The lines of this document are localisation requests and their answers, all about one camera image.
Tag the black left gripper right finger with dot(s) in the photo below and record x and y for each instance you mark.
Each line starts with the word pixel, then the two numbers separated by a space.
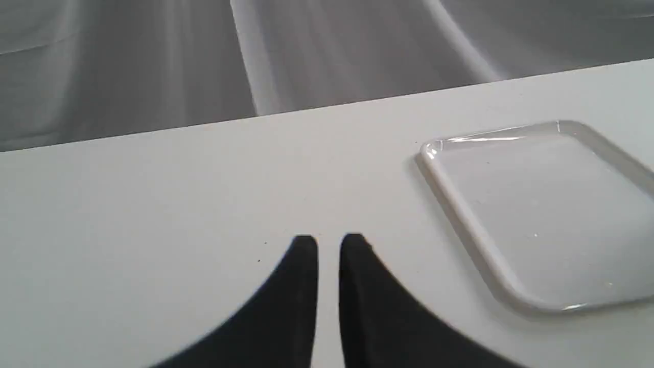
pixel 383 325

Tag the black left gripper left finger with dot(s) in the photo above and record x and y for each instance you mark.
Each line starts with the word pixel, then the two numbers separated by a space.
pixel 274 328

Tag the white plastic tray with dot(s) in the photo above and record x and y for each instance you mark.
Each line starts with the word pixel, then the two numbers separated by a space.
pixel 561 216

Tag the grey backdrop cloth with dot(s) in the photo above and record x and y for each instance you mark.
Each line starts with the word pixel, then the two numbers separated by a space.
pixel 83 70

